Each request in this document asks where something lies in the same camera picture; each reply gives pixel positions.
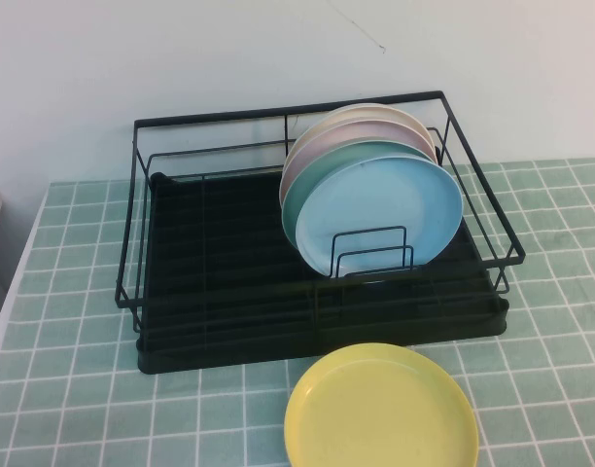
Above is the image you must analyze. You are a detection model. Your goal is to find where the light blue plate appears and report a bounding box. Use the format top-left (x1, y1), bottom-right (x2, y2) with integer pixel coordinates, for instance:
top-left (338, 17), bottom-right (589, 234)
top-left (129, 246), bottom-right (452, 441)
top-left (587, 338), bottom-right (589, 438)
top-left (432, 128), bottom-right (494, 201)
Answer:
top-left (294, 156), bottom-right (464, 278)

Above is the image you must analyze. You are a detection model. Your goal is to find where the green plate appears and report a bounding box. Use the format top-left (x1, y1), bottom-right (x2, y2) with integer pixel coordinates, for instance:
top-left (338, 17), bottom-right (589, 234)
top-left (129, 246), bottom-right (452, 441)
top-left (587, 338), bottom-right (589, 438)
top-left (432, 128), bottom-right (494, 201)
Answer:
top-left (280, 140), bottom-right (440, 250)

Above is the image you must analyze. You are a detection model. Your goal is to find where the pale yellow plate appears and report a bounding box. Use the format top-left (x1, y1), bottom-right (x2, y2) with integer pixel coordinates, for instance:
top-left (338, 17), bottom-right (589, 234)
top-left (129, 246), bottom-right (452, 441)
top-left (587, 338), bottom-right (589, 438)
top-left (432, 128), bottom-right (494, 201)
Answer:
top-left (288, 107), bottom-right (435, 157)

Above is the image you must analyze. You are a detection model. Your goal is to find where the pink plate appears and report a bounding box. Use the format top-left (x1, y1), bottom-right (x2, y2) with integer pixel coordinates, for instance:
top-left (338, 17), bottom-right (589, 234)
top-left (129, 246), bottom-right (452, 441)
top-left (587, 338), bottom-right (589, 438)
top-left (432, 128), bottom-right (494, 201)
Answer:
top-left (281, 119), bottom-right (438, 205)

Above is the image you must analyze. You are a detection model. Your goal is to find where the bright yellow plate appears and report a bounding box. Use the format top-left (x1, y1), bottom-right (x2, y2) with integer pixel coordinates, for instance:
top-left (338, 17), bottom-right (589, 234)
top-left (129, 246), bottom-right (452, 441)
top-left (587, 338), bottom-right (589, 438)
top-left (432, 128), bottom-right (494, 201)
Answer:
top-left (283, 341), bottom-right (479, 467)

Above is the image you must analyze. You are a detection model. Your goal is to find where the black plastic drip tray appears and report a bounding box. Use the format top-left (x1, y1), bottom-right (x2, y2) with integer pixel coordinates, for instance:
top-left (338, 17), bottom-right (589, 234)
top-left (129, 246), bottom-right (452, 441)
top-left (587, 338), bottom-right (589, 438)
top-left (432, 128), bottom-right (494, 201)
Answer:
top-left (135, 169), bottom-right (511, 376)

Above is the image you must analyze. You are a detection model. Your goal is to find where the green checked tablecloth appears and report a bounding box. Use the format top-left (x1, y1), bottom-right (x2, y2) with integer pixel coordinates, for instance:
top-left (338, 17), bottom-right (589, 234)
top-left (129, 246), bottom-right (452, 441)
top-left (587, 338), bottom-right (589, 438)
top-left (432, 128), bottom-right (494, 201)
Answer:
top-left (0, 158), bottom-right (595, 467)

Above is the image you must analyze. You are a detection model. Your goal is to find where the black wire dish rack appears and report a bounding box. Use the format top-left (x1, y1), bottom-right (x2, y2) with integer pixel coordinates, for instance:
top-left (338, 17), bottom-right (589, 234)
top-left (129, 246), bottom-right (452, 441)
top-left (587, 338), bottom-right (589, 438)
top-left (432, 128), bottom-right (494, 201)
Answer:
top-left (113, 90), bottom-right (526, 341)

